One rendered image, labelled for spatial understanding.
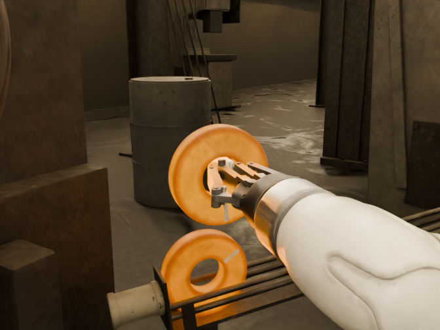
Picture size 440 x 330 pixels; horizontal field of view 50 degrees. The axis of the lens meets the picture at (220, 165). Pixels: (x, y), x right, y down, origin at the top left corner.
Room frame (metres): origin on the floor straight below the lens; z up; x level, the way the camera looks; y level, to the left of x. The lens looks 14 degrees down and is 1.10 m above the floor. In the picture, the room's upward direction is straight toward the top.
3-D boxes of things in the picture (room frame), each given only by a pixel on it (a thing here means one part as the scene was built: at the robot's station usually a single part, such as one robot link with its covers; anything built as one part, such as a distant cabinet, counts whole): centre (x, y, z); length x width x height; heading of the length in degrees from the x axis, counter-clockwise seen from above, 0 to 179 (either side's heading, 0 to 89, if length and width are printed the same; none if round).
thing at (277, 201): (0.48, -0.09, 0.91); 0.09 x 0.06 x 0.09; 112
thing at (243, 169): (0.62, -0.05, 0.92); 0.11 x 0.01 x 0.04; 20
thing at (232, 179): (0.61, -0.02, 0.92); 0.11 x 0.01 x 0.04; 23
